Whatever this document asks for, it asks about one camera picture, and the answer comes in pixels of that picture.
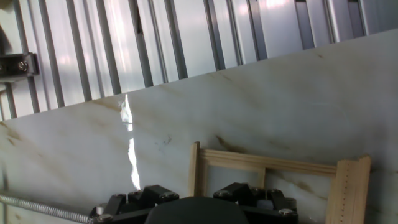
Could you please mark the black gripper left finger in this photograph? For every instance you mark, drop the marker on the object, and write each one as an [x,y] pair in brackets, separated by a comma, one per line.
[149,196]

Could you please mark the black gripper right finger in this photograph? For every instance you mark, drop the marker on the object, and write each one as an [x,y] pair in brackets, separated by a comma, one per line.
[267,199]

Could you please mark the wooden sliding window sash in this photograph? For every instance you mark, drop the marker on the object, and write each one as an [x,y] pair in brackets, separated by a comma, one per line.
[261,177]

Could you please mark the marble pattern board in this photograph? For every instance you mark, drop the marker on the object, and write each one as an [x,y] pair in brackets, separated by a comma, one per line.
[248,102]

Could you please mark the silver flexible metal conduit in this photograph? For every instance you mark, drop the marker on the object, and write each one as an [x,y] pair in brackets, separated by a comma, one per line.
[37,207]

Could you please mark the wooden window frame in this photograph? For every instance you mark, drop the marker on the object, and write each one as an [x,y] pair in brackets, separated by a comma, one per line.
[348,193]

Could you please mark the black metal bracket with screw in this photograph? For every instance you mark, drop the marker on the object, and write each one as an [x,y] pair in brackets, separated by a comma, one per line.
[15,67]

